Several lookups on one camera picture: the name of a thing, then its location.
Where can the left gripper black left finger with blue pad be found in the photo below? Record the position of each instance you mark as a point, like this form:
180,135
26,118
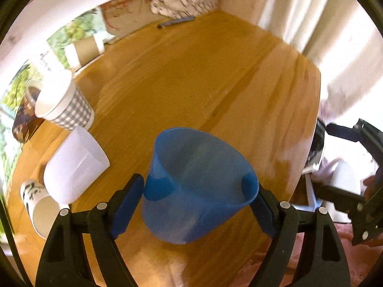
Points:
64,260

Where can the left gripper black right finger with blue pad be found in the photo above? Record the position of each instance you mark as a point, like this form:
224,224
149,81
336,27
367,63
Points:
321,261

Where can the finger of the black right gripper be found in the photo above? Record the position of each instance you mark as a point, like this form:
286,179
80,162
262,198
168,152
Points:
343,132

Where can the blue plastic cup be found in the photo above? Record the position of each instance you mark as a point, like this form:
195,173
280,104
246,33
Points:
196,182

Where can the white panda paper cup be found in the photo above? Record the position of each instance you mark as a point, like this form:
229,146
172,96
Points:
42,209

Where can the white plastic cup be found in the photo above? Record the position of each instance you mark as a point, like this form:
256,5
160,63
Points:
77,163

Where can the dark patterned paper cup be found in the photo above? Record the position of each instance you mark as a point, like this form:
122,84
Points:
26,122

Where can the grey checkered paper cup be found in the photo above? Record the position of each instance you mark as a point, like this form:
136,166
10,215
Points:
61,102

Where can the brown sleeve paper cup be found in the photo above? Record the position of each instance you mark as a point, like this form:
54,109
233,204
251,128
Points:
83,51

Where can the right hand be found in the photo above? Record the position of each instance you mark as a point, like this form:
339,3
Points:
372,185

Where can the grape picture poster strip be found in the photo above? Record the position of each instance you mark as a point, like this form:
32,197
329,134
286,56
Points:
36,61

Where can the black pen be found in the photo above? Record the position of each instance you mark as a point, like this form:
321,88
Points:
175,22

